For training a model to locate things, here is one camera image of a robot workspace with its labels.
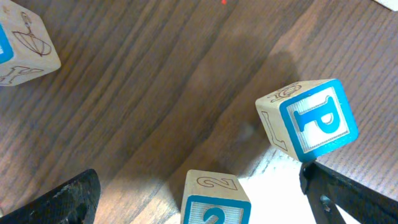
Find blue T block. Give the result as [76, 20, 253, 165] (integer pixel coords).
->
[1, 0, 62, 86]

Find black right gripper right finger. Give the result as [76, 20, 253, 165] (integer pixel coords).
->
[299, 161, 397, 223]

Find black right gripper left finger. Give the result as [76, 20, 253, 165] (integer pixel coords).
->
[1, 169, 101, 224]

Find blue 2 block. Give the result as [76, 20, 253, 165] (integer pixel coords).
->
[181, 169, 251, 224]

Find blue P block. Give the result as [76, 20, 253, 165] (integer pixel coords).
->
[255, 79, 359, 162]

